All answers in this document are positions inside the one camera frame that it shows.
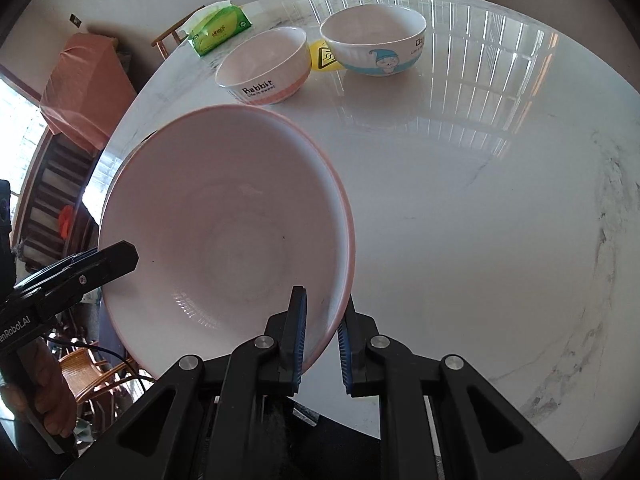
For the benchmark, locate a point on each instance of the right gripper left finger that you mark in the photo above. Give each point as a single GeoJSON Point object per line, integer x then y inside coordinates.
{"type": "Point", "coordinates": [222, 418]}

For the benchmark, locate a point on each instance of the white bowl blue cartoon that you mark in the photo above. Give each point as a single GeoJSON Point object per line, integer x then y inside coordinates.
{"type": "Point", "coordinates": [375, 39]}

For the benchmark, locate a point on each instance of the white Rabbit bowl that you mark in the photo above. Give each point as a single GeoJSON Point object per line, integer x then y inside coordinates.
{"type": "Point", "coordinates": [268, 68]}

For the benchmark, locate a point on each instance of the green tissue pack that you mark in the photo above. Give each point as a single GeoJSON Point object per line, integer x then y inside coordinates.
{"type": "Point", "coordinates": [211, 26]}

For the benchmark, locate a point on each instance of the yellow warning sticker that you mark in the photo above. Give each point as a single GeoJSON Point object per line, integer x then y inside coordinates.
{"type": "Point", "coordinates": [322, 58]}

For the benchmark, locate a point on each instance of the small bamboo stool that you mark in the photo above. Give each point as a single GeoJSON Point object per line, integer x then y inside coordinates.
{"type": "Point", "coordinates": [88, 377]}

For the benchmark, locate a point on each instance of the light wooden chair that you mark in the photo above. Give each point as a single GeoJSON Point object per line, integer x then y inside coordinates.
{"type": "Point", "coordinates": [174, 32]}

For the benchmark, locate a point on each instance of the pink bowl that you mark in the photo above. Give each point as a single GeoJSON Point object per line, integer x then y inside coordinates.
{"type": "Point", "coordinates": [229, 208]}

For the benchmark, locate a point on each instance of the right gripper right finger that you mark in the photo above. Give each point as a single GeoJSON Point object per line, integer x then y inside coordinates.
{"type": "Point", "coordinates": [440, 418]}

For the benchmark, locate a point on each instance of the pink cloth covered furniture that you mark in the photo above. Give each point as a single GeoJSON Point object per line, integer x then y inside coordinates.
{"type": "Point", "coordinates": [87, 93]}

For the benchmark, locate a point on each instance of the dark wooden bench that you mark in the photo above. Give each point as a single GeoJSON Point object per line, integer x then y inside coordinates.
{"type": "Point", "coordinates": [51, 222]}

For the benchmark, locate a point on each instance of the person's left hand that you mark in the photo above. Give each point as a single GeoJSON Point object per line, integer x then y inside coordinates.
{"type": "Point", "coordinates": [53, 399]}

